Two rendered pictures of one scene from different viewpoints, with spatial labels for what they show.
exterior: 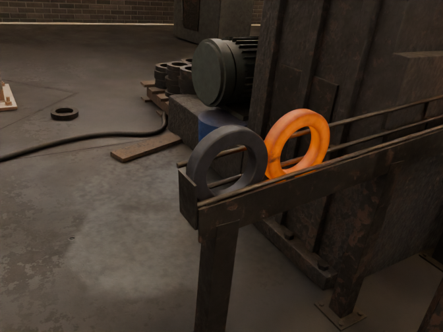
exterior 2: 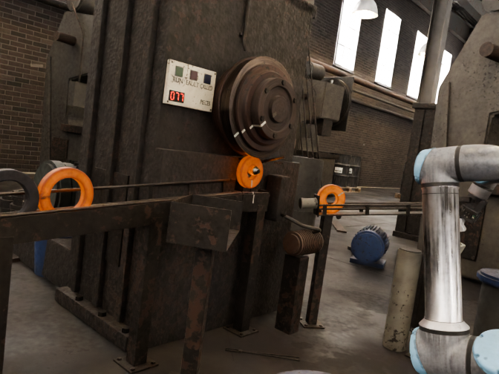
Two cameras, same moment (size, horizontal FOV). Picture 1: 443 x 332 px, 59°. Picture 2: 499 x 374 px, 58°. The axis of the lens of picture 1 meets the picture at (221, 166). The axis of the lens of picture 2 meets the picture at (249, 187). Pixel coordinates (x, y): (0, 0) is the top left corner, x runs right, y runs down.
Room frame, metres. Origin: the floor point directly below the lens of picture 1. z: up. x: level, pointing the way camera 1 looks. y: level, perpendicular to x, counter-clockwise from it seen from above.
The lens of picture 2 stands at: (-0.76, -0.38, 0.94)
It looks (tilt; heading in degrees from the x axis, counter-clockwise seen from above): 5 degrees down; 345
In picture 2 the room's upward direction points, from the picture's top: 8 degrees clockwise
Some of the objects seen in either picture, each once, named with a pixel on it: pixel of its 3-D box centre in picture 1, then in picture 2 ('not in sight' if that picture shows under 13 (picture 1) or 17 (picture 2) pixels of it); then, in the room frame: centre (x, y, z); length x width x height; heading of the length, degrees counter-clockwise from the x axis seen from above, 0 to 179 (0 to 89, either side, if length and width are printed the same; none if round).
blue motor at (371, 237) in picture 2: not in sight; (370, 244); (2.92, -2.57, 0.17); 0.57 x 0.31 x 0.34; 144
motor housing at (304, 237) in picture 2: not in sight; (298, 280); (1.40, -1.27, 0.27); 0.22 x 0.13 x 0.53; 124
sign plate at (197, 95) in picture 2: not in sight; (191, 87); (1.23, -0.58, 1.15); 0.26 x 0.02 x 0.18; 124
